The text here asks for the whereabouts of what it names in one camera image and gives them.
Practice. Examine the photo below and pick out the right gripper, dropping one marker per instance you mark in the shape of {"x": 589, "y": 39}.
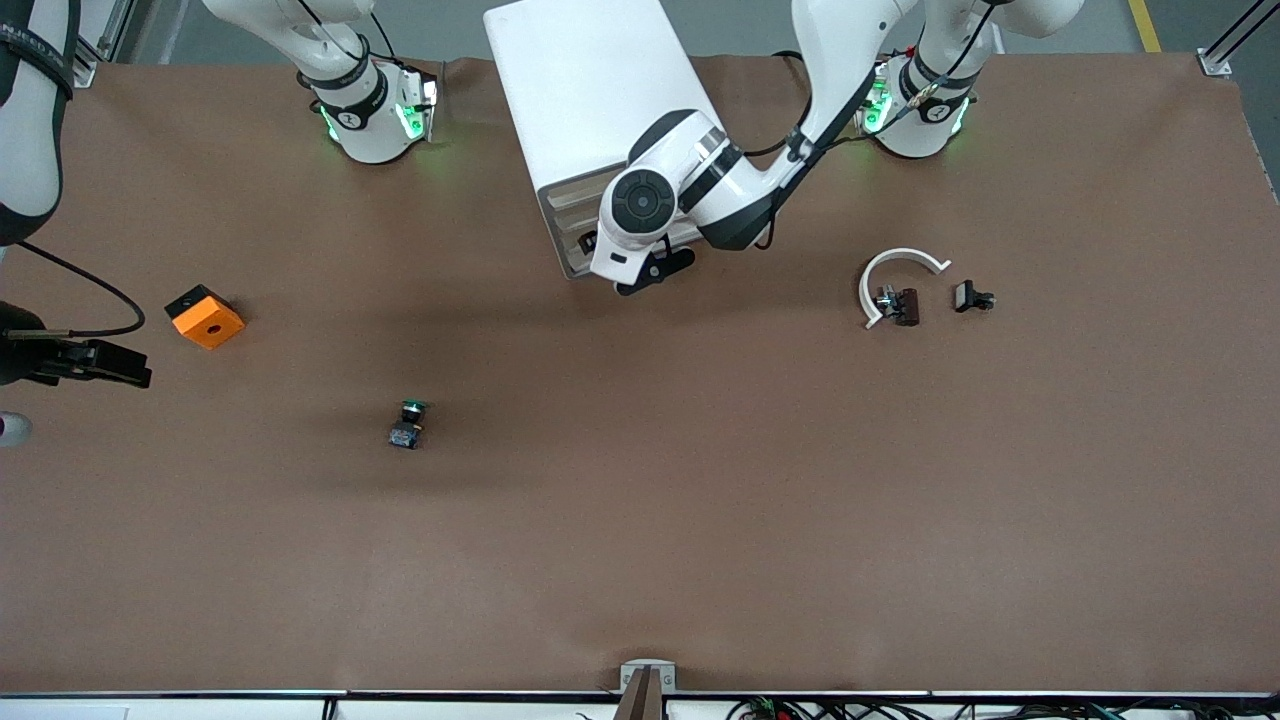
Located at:
{"x": 22, "y": 358}

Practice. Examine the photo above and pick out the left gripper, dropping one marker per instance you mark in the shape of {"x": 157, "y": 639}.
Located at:
{"x": 583, "y": 242}

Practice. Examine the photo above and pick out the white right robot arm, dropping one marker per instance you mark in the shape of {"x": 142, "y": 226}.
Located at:
{"x": 360, "y": 120}

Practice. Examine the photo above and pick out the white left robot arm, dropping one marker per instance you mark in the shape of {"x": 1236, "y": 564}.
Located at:
{"x": 640, "y": 200}

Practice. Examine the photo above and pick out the green push button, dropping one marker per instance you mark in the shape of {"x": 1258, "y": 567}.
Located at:
{"x": 405, "y": 435}

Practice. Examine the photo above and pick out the orange black square box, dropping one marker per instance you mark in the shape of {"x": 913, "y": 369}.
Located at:
{"x": 210, "y": 325}

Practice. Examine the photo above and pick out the brown table mat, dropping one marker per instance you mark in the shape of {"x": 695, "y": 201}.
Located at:
{"x": 640, "y": 500}

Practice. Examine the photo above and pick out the white curved plastic piece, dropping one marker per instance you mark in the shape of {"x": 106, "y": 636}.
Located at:
{"x": 900, "y": 253}

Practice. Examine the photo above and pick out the small black clip component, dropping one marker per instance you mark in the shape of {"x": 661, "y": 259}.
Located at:
{"x": 965, "y": 296}

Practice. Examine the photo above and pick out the aluminium frame profile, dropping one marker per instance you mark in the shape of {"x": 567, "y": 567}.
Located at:
{"x": 92, "y": 70}
{"x": 1215, "y": 62}

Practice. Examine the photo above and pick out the white table edge rail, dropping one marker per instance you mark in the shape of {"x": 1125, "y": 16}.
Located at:
{"x": 200, "y": 708}

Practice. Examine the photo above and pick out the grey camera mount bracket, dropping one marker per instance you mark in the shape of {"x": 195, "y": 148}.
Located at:
{"x": 632, "y": 675}

